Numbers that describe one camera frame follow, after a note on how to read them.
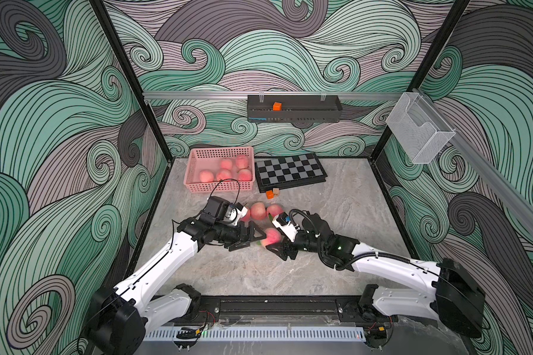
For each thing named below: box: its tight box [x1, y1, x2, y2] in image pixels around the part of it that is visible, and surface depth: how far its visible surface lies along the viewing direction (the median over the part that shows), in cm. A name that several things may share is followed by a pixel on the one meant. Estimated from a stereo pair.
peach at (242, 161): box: [235, 154, 249, 169], surface depth 115 cm
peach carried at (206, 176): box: [199, 169, 214, 183], surface depth 109 cm
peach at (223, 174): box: [216, 168, 232, 182], surface depth 108 cm
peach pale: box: [250, 201, 267, 221], surface depth 94 cm
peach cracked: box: [261, 227, 283, 248], surface depth 72 cm
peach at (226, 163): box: [220, 158, 234, 170], surface depth 113 cm
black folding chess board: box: [254, 153, 328, 194], surface depth 112 cm
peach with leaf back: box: [239, 168, 253, 182], surface depth 106 cm
